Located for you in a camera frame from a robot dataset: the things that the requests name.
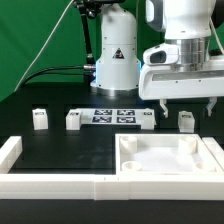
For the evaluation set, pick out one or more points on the white square table top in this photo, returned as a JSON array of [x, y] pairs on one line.
[[164, 154]]

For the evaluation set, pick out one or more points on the AprilTag marker sheet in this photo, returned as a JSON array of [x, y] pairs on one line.
[[108, 116]]

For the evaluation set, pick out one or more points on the white U-shaped fence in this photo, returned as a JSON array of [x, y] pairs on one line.
[[123, 186]]

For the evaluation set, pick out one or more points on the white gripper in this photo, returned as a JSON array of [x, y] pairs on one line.
[[180, 71]]

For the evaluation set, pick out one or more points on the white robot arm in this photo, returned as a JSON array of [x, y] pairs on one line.
[[171, 21]]

